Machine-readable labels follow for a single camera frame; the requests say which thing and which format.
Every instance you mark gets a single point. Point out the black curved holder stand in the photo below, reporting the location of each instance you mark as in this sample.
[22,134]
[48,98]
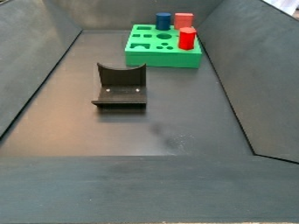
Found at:
[121,86]

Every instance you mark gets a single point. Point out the green shape sorter board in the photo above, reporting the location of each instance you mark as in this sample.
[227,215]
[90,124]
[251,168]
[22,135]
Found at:
[155,48]

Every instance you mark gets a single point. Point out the red hexagonal prism block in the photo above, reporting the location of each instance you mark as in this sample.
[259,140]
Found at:
[185,38]

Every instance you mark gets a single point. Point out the blue cylinder block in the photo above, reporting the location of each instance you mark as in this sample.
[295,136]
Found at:
[163,21]

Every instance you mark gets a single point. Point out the pink rounded rectangular block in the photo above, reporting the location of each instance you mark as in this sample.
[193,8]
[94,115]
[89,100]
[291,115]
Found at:
[181,20]

